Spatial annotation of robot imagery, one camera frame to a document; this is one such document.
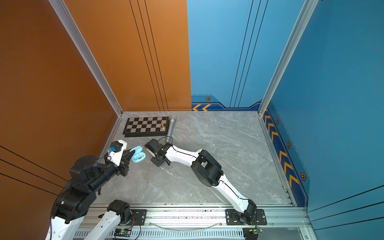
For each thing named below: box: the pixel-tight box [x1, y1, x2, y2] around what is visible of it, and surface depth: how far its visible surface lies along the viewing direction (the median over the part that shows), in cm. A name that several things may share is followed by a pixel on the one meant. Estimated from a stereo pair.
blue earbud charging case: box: [129, 146, 146, 164], surface depth 65 cm
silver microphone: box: [166, 117, 176, 143], surface depth 110 cm
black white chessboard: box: [122, 116, 170, 138], surface depth 108 cm
